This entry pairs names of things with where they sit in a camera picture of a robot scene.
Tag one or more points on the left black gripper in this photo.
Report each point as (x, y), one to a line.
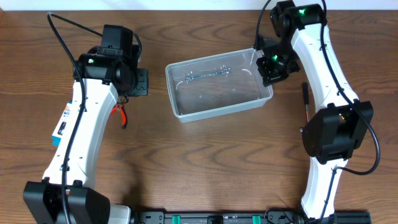
(141, 81)

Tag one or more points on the small claw hammer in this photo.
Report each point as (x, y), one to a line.
(306, 99)

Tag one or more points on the clear plastic container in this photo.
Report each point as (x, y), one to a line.
(240, 90)

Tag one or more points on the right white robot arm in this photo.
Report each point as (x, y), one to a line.
(341, 119)

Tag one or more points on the silver wrench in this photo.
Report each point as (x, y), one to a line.
(224, 71)

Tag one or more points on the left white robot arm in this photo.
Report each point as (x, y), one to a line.
(66, 193)

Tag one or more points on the red handled pliers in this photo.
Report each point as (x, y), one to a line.
(122, 112)

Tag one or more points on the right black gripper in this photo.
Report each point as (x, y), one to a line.
(274, 72)

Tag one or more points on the blue white product box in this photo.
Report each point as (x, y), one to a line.
(60, 127)

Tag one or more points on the black mounting rail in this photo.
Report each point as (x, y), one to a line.
(273, 216)

